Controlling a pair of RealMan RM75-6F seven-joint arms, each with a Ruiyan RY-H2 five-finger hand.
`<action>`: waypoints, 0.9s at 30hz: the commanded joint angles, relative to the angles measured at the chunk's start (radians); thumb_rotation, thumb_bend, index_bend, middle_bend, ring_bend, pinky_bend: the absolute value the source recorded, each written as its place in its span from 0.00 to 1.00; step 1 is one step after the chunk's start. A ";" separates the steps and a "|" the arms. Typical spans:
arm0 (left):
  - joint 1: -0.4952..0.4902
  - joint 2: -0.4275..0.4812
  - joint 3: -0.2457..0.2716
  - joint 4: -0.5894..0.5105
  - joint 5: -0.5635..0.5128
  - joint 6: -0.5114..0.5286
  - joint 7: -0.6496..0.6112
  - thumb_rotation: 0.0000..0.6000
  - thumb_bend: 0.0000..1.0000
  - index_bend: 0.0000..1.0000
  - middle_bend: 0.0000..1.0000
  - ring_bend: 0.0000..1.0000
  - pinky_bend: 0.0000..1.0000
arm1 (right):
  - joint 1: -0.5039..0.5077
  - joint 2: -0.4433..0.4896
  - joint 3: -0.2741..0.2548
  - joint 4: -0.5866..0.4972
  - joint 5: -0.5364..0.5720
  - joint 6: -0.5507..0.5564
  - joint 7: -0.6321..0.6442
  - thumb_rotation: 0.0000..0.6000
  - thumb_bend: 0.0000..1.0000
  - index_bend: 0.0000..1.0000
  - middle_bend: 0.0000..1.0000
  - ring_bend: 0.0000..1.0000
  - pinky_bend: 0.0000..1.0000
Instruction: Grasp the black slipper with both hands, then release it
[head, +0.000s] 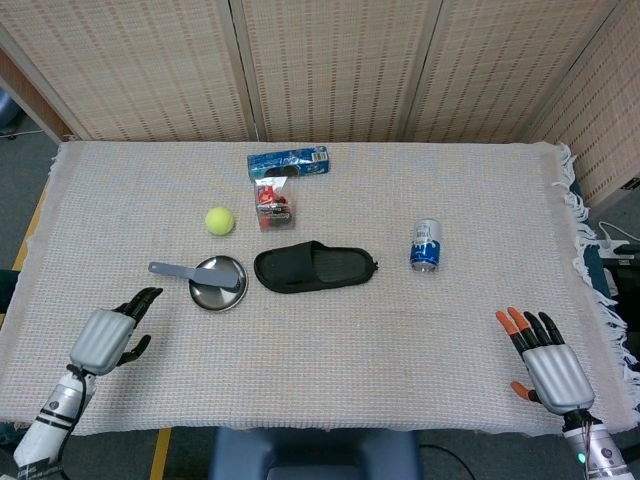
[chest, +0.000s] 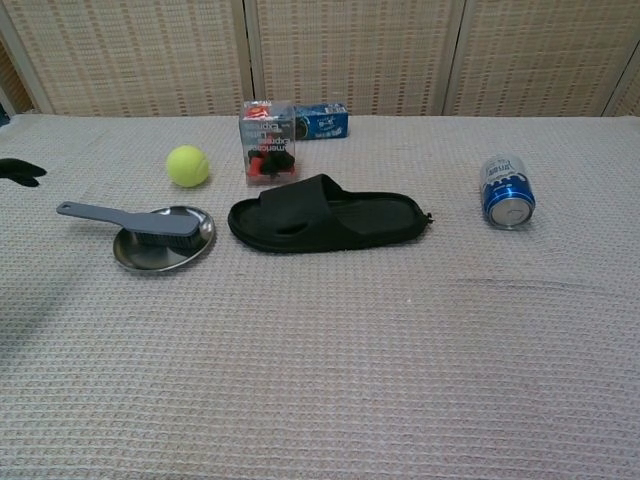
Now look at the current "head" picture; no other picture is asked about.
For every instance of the yellow tennis ball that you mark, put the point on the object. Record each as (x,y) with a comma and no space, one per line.
(220,221)

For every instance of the woven folding screen panel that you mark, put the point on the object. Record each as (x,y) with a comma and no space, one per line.
(500,65)
(140,65)
(600,125)
(335,65)

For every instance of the silver orange-tipped right robot hand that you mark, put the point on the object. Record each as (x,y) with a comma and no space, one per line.
(557,375)

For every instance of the black slipper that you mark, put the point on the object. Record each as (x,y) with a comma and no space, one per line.
(295,267)

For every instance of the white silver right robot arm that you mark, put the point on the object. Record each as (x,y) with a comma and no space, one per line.
(600,452)

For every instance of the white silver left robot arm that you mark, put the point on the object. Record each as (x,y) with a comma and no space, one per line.
(47,425)

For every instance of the blue cookie box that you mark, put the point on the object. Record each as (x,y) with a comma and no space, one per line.
(287,161)

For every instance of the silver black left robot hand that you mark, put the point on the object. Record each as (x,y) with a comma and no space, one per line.
(102,340)

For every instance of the round stainless steel plate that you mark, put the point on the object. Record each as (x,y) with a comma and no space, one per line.
(215,299)

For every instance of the clear box with red item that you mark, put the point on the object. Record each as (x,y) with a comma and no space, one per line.
(274,207)

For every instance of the black equipment box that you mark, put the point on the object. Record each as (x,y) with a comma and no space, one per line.
(622,275)

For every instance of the beige woven tablecloth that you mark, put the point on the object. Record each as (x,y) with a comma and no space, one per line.
(325,350)

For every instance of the blue round object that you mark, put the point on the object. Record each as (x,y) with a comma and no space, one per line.
(7,110)

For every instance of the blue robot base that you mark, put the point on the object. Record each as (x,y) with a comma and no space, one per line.
(315,455)

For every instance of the blue white drink can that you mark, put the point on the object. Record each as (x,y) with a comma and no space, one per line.
(426,245)

